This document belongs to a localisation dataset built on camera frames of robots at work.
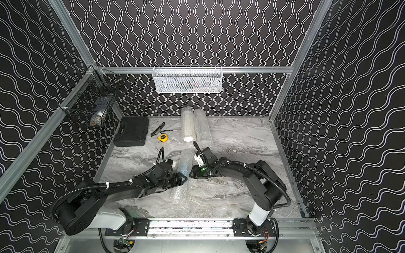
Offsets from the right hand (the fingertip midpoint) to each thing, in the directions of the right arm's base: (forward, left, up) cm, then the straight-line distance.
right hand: (192, 175), depth 88 cm
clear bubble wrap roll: (+25, -6, +6) cm, 27 cm away
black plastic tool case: (+28, +42, +3) cm, 51 cm away
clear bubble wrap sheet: (-11, +6, +2) cm, 13 cm away
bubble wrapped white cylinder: (+31, +5, +5) cm, 31 cm away
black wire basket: (+34, +60, +25) cm, 74 cm away
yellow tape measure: (+27, +22, 0) cm, 35 cm away
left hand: (-3, +4, +2) cm, 5 cm away
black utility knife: (+35, +27, -2) cm, 44 cm away
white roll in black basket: (+19, +51, +24) cm, 59 cm away
